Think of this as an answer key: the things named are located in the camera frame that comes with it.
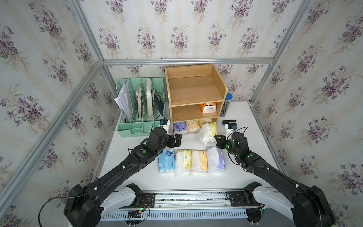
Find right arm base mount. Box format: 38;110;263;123
226;182;263;207

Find orange tissue pack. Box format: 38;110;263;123
200;102;216;114

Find green plastic file organizer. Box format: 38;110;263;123
116;78;166;138

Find white paper sheets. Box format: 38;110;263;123
114;79;133;123

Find blue tissue pack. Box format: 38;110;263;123
157;149;175;174

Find black stapler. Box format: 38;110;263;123
222;120;237;128

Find white yellow tissue pack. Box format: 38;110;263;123
197;122;217;145

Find orange-yellow tissue pack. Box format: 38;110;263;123
191;150;208;173

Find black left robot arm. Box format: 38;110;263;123
63;127;182;227

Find yellow-green tissue pack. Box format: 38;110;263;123
175;149;192;177

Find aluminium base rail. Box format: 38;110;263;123
67;188;321;227

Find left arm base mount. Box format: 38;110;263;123
119;183;156;209

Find blue-lidded cylindrical container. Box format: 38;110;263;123
220;93;233;117

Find wooden three-tier shelf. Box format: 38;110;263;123
165;64;228;124

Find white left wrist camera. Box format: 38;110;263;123
159;118;170;135

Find white purple tissue pack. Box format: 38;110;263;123
207;147;226;173

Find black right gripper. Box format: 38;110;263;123
212;133;239;159

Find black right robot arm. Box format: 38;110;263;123
214;132;336;227

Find dark blue booklet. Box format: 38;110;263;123
153;89;164;115

